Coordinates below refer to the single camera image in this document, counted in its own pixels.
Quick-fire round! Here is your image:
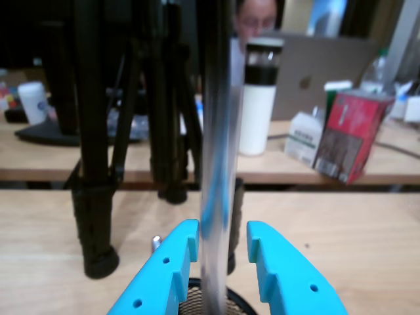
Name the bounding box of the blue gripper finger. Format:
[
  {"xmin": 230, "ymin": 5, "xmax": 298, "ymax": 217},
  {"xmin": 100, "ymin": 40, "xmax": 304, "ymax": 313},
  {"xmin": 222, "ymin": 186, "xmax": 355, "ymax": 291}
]
[
  {"xmin": 246, "ymin": 220, "xmax": 351, "ymax": 315},
  {"xmin": 105, "ymin": 219, "xmax": 201, "ymax": 315}
]

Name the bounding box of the capped clear stick gel pen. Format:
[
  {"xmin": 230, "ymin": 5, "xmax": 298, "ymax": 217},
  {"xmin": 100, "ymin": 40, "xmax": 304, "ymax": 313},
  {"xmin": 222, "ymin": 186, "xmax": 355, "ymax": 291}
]
[{"xmin": 196, "ymin": 0, "xmax": 240, "ymax": 315}]

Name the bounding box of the black mesh pen holder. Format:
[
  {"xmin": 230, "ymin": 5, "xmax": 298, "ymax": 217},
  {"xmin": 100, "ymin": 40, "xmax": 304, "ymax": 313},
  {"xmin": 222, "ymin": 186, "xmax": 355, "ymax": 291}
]
[{"xmin": 177, "ymin": 277, "xmax": 255, "ymax": 315}]

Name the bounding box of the wooden background desk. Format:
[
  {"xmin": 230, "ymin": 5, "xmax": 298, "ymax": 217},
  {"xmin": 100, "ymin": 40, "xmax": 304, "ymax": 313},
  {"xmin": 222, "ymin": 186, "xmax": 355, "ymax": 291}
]
[{"xmin": 0, "ymin": 114, "xmax": 420, "ymax": 191}]

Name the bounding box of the white carton box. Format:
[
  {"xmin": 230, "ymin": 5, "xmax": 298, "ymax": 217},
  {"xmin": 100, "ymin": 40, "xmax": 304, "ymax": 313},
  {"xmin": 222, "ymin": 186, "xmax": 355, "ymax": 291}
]
[{"xmin": 284, "ymin": 106, "xmax": 326, "ymax": 167}]

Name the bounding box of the black tripod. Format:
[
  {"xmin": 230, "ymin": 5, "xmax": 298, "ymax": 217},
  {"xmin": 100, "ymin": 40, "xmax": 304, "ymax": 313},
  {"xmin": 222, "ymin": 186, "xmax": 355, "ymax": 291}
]
[{"xmin": 64, "ymin": 0, "xmax": 245, "ymax": 280}]

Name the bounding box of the white thermos black lid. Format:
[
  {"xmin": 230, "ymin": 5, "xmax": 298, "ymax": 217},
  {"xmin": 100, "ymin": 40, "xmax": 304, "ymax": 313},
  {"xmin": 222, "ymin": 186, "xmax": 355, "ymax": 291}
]
[{"xmin": 238, "ymin": 37, "xmax": 285, "ymax": 157}]

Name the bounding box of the red cardboard box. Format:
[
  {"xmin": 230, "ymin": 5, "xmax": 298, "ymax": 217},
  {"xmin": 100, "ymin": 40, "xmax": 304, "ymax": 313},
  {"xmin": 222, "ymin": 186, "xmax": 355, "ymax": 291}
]
[{"xmin": 312, "ymin": 91, "xmax": 396, "ymax": 185}]

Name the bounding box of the green white small box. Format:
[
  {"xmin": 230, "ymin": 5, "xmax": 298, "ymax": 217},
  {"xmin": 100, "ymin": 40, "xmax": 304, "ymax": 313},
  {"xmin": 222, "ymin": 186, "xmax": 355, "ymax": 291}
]
[{"xmin": 324, "ymin": 80, "xmax": 354, "ymax": 112}]

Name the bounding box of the white plastic cup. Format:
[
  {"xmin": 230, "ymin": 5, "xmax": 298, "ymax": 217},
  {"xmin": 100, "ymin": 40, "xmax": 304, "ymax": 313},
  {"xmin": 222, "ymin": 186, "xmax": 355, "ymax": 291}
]
[{"xmin": 18, "ymin": 81, "xmax": 50, "ymax": 126}]

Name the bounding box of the silver laptop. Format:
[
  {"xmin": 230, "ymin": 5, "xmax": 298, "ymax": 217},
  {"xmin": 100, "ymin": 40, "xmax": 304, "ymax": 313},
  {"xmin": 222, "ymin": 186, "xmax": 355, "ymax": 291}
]
[{"xmin": 259, "ymin": 31, "xmax": 381, "ymax": 121}]

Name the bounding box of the clear plastic water bottle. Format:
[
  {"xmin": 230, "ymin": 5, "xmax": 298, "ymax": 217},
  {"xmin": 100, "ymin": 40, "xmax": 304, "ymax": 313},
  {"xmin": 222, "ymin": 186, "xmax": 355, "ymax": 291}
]
[{"xmin": 360, "ymin": 48, "xmax": 392, "ymax": 96}]

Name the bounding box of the person with glasses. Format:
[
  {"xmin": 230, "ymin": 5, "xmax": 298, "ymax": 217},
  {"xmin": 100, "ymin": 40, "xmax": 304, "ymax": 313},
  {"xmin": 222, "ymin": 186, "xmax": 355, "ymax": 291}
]
[{"xmin": 229, "ymin": 0, "xmax": 280, "ymax": 87}]

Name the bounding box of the blue white banner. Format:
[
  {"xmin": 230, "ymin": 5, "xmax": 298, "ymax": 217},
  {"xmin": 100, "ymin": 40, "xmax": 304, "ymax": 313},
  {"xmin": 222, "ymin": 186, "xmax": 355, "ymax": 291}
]
[{"xmin": 308, "ymin": 0, "xmax": 348, "ymax": 37}]

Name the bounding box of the black monitor with stand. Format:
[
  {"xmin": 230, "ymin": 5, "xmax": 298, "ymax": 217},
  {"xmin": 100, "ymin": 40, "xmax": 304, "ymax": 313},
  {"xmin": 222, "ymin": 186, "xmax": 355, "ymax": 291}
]
[{"xmin": 0, "ymin": 0, "xmax": 142, "ymax": 146}]

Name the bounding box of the black desk cable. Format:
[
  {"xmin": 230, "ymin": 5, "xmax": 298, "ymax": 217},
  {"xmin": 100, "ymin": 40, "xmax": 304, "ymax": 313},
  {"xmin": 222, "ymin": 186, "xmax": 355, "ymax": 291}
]
[{"xmin": 373, "ymin": 140, "xmax": 420, "ymax": 157}]

